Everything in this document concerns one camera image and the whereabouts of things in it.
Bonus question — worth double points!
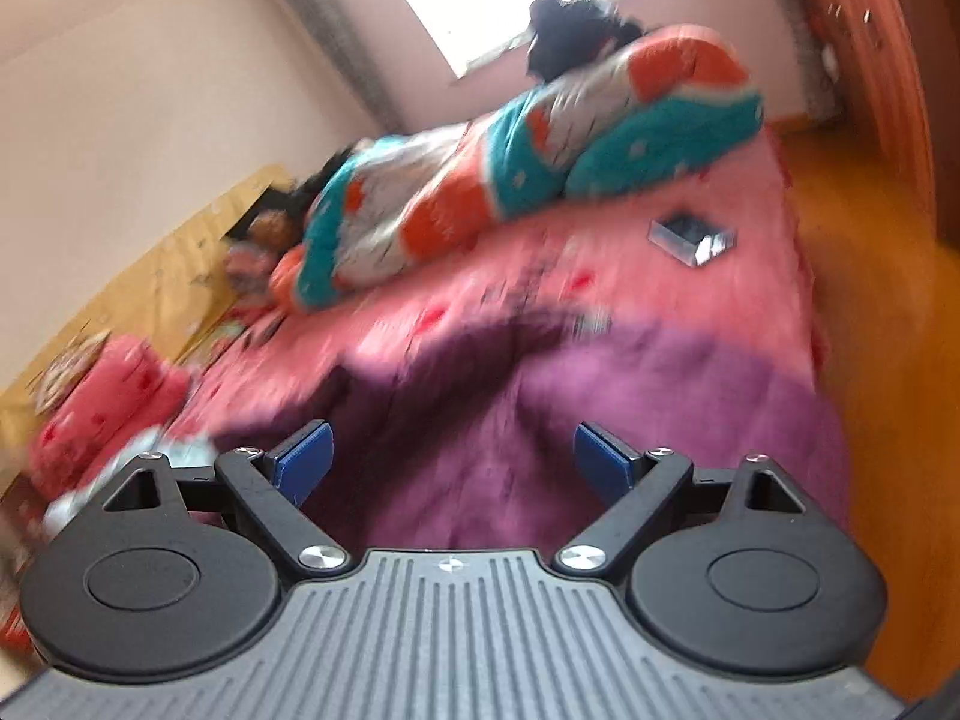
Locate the bed with pink sheet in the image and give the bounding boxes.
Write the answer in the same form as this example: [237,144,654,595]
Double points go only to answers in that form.
[30,120,833,541]

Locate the pink folded blankets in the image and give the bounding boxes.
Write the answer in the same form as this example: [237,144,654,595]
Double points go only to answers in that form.
[34,334,192,481]

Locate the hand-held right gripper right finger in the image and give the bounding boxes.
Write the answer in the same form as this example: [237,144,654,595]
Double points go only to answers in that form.
[553,421,815,578]

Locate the grey ribbed radiator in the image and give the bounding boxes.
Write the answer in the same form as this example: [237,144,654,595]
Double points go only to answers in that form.
[274,0,406,136]

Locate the teal orange printed quilt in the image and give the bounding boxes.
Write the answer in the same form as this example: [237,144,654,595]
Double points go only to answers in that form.
[270,26,766,312]

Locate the stuffed toy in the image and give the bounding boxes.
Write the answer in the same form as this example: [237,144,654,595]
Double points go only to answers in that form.
[225,206,301,308]

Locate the dark clothes pile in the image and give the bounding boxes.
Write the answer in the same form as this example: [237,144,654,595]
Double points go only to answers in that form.
[525,0,646,83]

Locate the small silver black box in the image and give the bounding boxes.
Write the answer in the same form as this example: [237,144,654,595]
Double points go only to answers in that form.
[649,214,740,267]

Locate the purple down jacket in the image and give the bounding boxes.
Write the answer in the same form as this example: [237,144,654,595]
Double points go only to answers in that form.
[217,315,852,556]

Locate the yellow wooden headboard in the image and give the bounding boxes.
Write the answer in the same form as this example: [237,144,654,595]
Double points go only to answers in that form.
[0,165,293,421]

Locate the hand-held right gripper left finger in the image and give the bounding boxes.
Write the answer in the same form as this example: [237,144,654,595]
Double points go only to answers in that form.
[101,421,350,580]

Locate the dark cloth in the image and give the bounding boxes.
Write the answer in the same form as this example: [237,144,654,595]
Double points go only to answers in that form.
[296,150,365,226]

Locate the wooden wardrobe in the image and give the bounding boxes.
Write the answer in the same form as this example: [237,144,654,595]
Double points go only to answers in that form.
[780,0,960,241]

